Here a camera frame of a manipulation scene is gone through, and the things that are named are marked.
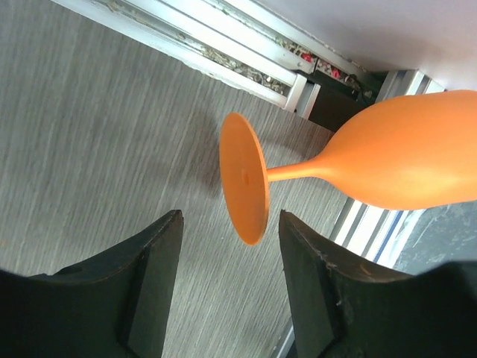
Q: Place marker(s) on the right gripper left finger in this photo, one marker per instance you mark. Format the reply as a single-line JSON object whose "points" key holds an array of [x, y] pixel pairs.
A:
{"points": [[114, 304]]}

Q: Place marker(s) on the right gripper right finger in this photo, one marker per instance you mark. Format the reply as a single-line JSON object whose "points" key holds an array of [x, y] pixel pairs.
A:
{"points": [[343, 305]]}

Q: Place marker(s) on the orange wine glass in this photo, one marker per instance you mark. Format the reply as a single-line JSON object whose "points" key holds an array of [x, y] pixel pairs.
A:
{"points": [[411, 152]]}

